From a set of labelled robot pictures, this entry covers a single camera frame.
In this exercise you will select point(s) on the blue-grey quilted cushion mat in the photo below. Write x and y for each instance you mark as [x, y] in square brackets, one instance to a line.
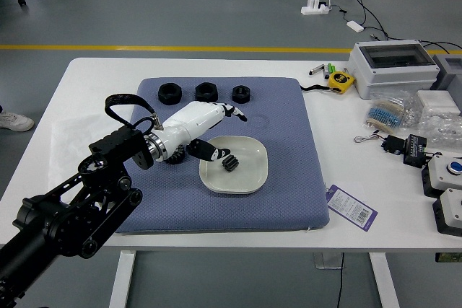
[288, 160]

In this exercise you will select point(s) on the white grey button box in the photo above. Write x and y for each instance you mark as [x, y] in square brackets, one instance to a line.
[451, 210]

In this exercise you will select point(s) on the white table leg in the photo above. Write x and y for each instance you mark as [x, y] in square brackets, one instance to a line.
[384, 282]
[121, 282]

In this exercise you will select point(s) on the person's white shoe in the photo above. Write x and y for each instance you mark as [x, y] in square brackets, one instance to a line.
[16, 122]

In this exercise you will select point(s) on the big black gear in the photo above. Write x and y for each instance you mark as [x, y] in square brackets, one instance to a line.
[177, 159]

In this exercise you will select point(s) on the white enclosure box clear lid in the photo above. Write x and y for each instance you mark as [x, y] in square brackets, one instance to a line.
[397, 77]

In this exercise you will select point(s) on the black electronics module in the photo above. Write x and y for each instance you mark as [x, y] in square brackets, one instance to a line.
[415, 151]

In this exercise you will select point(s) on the white square plate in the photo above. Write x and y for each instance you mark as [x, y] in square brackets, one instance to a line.
[249, 174]

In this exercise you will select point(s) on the clear bag of screws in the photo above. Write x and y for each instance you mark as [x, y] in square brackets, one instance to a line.
[436, 127]

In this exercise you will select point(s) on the purple white label tag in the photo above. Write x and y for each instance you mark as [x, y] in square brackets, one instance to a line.
[350, 207]

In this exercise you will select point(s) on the white power adapter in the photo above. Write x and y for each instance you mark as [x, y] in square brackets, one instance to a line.
[354, 26]

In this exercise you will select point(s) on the small black gear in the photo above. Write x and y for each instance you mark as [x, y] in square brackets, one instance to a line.
[230, 163]

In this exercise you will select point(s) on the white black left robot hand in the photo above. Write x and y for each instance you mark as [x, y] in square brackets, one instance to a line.
[195, 117]

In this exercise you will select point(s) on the big black hex nut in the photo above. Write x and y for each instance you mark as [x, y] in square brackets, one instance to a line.
[162, 97]
[199, 95]

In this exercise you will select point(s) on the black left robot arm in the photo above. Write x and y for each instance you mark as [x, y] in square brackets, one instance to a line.
[72, 214]

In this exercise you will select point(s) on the white power strip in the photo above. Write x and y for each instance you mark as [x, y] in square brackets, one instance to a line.
[310, 8]

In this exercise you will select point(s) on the grey metal bracket under table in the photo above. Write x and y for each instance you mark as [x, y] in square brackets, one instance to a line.
[326, 261]

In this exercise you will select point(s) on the blue push button box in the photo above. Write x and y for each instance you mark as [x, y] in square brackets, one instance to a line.
[440, 174]

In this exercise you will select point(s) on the small black hex nut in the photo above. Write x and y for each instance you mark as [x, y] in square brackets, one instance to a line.
[236, 97]

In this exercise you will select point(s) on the small white flat box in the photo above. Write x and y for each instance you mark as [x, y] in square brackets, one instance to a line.
[435, 99]

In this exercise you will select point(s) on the yellow tape measure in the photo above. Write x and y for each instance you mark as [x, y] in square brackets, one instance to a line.
[341, 81]

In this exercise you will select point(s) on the grey plastic box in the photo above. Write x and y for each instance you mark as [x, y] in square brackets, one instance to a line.
[451, 81]

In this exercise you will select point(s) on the bag of blue resistors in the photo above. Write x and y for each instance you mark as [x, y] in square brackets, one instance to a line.
[388, 113]

